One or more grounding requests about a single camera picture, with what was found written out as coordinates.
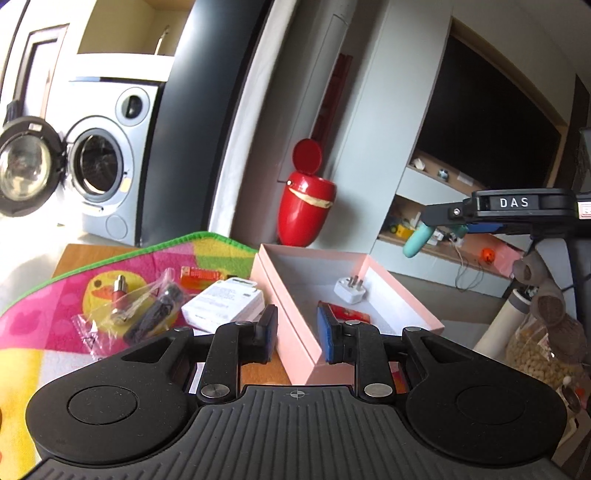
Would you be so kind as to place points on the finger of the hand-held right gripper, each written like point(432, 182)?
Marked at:
point(485, 228)
point(445, 213)

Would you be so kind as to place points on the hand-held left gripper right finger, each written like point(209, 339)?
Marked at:
point(324, 332)

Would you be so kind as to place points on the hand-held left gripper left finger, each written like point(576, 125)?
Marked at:
point(268, 332)

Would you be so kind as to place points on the pink cardboard box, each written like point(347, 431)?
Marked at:
point(300, 332)

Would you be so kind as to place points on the teal cylindrical gadget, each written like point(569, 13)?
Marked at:
point(418, 240)

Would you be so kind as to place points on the white cardboard box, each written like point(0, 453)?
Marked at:
point(221, 304)

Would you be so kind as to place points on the orange red small packet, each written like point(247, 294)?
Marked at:
point(201, 276)

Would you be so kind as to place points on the clear bag with red connector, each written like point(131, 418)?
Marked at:
point(121, 295)

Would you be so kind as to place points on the orange pumpkin toy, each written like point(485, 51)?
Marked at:
point(487, 254)

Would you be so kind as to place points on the small round shelf ornament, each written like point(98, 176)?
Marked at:
point(443, 173)

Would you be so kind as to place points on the white plug adapter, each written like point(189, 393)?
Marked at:
point(348, 293)

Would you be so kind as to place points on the yellow toy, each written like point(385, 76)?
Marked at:
point(400, 232)

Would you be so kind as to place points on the small white shelf ornament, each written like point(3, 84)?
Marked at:
point(418, 163)

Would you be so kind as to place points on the white cylindrical bottle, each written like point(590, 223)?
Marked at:
point(501, 323)

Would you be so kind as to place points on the brown lumpy ornament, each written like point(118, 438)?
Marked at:
point(549, 309)

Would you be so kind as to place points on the black television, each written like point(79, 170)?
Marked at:
point(485, 115)

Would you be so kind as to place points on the red trash bin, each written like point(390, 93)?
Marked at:
point(302, 207)

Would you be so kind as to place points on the jar of beans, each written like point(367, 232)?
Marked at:
point(535, 355)

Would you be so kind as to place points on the silver washing machine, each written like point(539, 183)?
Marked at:
point(138, 184)

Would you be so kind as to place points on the colourful cartoon mat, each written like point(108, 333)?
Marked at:
point(37, 323)

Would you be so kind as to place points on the dark framed door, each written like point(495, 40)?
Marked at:
point(41, 69)

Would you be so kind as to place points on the white wall shelf unit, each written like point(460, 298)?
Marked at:
point(406, 198)

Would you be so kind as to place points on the red wall hanging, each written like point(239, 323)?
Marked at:
point(333, 92)

